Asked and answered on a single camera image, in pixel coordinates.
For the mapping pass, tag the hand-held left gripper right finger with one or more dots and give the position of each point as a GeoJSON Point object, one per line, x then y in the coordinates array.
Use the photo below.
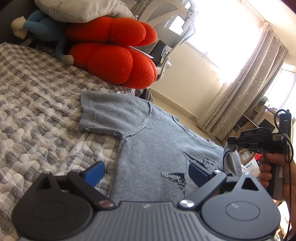
{"type": "Point", "coordinates": [197, 173]}

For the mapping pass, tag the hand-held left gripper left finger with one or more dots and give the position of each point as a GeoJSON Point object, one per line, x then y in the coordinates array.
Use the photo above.
{"type": "Point", "coordinates": [96, 172]}

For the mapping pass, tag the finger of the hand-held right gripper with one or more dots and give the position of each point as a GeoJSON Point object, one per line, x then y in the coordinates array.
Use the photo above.
{"type": "Point", "coordinates": [234, 141]}

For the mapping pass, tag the grey knit sweater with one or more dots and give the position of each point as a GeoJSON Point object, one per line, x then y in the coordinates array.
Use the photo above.
{"type": "Point", "coordinates": [150, 143]}

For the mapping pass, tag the person's right forearm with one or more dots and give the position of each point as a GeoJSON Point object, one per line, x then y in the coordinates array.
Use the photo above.
{"type": "Point", "coordinates": [290, 197]}

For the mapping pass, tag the person's right hand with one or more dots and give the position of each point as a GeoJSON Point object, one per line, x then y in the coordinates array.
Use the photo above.
{"type": "Point", "coordinates": [264, 170]}

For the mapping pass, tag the wooden file rack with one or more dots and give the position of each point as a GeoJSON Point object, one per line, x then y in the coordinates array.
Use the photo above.
{"type": "Point", "coordinates": [245, 155]}

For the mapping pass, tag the wooden desk with hutch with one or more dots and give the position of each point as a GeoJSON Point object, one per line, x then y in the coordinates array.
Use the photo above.
{"type": "Point", "coordinates": [245, 122]}

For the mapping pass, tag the grey star curtain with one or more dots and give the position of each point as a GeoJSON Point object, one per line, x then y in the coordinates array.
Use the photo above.
{"type": "Point", "coordinates": [245, 88]}

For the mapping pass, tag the white framed window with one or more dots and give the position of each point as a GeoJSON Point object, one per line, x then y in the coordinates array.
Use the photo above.
{"type": "Point", "coordinates": [282, 88]}

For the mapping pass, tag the grey checked quilted blanket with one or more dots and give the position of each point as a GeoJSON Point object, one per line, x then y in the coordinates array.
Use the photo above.
{"type": "Point", "coordinates": [34, 115]}

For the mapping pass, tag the dark grey cloth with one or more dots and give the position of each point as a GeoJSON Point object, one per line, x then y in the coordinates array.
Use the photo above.
{"type": "Point", "coordinates": [143, 95]}

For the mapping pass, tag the red plush cushion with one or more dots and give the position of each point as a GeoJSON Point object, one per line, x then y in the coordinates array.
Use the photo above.
{"type": "Point", "coordinates": [108, 62]}

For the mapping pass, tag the large bright window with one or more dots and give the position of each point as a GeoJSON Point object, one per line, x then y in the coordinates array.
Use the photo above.
{"type": "Point", "coordinates": [219, 27]}

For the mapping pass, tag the white mesh office chair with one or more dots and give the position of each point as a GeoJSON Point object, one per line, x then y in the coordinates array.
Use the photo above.
{"type": "Point", "coordinates": [166, 20]}

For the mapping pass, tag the blue plush toy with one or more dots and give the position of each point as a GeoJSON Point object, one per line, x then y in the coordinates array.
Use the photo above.
{"type": "Point", "coordinates": [41, 25]}

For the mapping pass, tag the white pillow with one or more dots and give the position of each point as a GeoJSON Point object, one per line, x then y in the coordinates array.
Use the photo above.
{"type": "Point", "coordinates": [81, 9]}

